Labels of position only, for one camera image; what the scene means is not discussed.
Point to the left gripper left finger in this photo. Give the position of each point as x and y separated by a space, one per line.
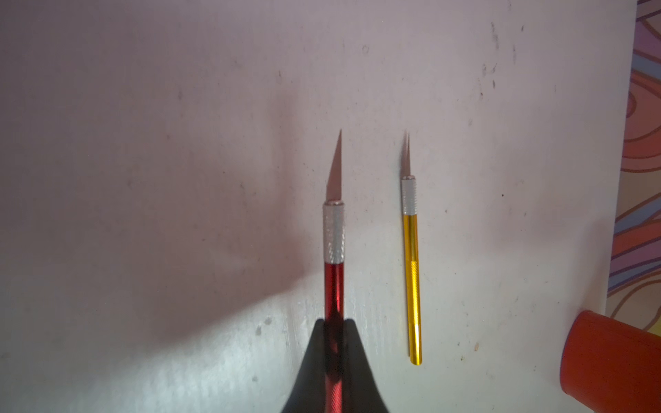
308 393

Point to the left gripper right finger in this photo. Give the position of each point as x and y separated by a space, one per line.
360 392

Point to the red carving knife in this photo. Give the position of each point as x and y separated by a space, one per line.
334 249

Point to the yellow carving knife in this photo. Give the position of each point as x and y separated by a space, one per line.
408 187

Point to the red plastic cup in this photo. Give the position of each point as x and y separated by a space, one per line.
609 366

